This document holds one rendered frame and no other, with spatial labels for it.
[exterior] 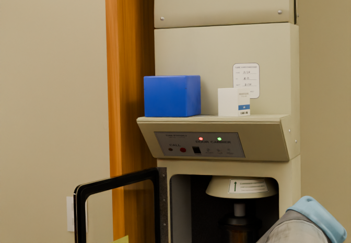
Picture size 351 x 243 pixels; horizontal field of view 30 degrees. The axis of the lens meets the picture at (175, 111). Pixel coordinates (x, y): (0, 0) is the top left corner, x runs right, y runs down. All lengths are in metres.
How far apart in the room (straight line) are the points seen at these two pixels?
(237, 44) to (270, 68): 0.09
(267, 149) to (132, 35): 0.42
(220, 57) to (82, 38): 0.73
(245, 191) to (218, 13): 0.41
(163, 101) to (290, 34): 0.31
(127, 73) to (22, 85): 0.77
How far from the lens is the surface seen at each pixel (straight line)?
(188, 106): 1.41
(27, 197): 2.26
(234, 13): 1.49
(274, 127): 1.36
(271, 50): 1.46
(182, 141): 1.45
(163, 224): 1.57
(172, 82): 1.41
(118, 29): 1.49
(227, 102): 1.40
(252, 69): 1.47
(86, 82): 2.11
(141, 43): 1.60
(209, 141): 1.43
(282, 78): 1.45
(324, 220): 0.81
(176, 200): 1.59
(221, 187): 1.54
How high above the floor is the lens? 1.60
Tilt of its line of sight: 3 degrees down
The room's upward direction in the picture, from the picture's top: 1 degrees counter-clockwise
